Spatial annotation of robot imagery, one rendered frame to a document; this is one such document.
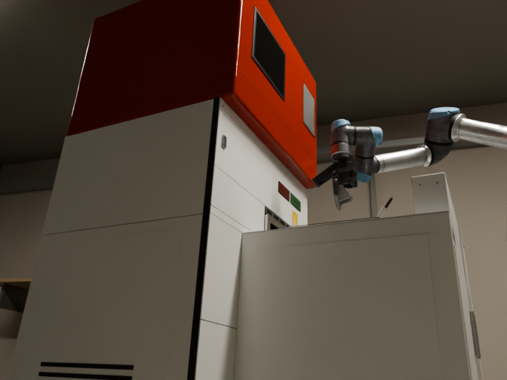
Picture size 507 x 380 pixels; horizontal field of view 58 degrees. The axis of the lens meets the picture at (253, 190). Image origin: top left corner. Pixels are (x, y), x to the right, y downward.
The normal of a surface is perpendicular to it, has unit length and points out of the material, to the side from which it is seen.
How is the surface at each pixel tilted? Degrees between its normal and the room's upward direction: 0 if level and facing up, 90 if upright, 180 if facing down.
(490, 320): 90
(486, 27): 180
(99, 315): 90
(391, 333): 90
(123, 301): 90
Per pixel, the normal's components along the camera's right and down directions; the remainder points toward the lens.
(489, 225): -0.31, -0.39
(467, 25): -0.04, 0.92
